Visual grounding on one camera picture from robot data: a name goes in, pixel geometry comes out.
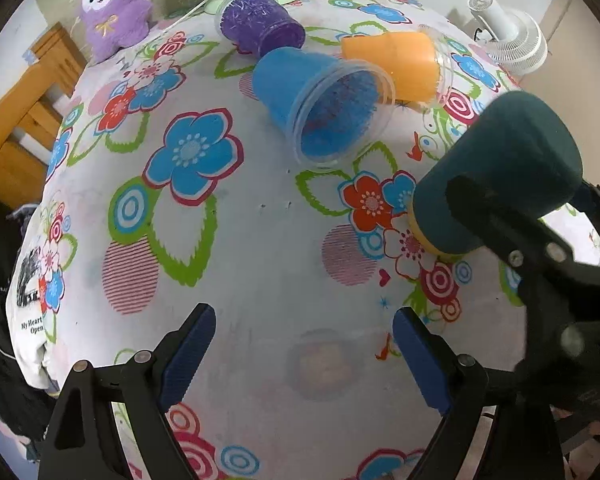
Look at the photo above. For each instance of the purple cup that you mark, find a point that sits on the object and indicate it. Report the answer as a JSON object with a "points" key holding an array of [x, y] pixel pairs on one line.
{"points": [[260, 22]]}

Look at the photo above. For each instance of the orange cup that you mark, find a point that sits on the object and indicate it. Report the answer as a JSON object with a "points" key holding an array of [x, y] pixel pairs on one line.
{"points": [[395, 60]]}

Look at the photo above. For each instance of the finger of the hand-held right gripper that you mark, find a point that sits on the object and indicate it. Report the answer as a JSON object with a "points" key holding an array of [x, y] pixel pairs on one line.
{"points": [[490, 215], [597, 205]]}

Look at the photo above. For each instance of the white electric fan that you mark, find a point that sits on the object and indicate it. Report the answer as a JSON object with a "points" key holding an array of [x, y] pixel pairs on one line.
{"points": [[515, 40]]}

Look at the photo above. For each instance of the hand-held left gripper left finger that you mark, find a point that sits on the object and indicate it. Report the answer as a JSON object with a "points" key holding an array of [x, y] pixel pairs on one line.
{"points": [[190, 355]]}

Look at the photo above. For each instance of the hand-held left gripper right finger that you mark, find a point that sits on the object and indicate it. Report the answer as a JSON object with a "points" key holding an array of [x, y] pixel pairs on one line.
{"points": [[420, 360]]}

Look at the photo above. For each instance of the dark clothing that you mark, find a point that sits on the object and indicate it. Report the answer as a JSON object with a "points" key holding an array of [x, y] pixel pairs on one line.
{"points": [[0, 310]]}

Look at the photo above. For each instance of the purple plush toy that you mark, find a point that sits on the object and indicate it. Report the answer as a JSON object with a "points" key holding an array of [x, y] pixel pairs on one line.
{"points": [[112, 10]]}

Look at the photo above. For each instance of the blue cup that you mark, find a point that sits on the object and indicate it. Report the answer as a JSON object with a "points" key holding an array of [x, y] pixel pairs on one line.
{"points": [[290, 80]]}

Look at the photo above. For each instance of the floral tablecloth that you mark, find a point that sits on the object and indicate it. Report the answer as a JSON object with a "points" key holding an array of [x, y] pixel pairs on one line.
{"points": [[260, 240]]}

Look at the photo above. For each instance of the dark teal cup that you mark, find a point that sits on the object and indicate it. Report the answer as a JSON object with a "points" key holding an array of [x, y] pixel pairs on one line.
{"points": [[510, 140]]}

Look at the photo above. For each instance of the wooden furniture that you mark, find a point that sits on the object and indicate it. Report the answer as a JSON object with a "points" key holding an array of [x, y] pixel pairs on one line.
{"points": [[15, 125]]}

